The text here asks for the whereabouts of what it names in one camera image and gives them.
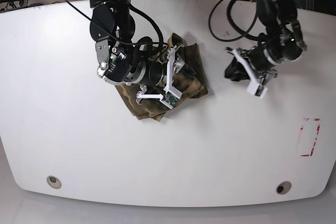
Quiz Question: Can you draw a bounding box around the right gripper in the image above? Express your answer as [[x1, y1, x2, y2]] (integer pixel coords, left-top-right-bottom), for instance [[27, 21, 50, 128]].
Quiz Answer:
[[141, 60, 167, 87]]

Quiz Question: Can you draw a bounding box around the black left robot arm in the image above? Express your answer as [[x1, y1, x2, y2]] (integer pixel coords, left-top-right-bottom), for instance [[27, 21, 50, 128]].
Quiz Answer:
[[226, 0, 307, 84]]

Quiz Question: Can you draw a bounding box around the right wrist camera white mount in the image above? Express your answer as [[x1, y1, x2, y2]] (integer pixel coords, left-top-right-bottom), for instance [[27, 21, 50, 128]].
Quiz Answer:
[[136, 43, 185, 109]]

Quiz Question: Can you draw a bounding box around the table grommet hole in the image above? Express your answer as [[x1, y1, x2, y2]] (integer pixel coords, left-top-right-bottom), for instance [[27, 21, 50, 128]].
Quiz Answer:
[[276, 181, 292, 195], [47, 176, 61, 189]]

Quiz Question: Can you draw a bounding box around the red tape rectangle marking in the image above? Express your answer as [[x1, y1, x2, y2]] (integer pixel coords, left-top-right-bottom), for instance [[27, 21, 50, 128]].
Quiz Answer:
[[297, 118, 321, 157]]

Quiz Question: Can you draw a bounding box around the left table grommet hole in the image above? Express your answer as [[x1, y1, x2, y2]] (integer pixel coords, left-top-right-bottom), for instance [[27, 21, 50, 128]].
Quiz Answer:
[[47, 176, 61, 189]]

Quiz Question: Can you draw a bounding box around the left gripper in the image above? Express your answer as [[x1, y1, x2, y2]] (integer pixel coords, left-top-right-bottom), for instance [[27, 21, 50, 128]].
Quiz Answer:
[[224, 47, 278, 82]]

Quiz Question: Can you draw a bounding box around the right table grommet hole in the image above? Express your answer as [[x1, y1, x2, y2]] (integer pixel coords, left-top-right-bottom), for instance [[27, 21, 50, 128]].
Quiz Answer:
[[276, 181, 292, 195]]

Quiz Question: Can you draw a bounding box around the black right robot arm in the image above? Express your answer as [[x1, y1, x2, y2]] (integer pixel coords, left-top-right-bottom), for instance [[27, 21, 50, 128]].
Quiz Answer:
[[90, 0, 164, 89]]

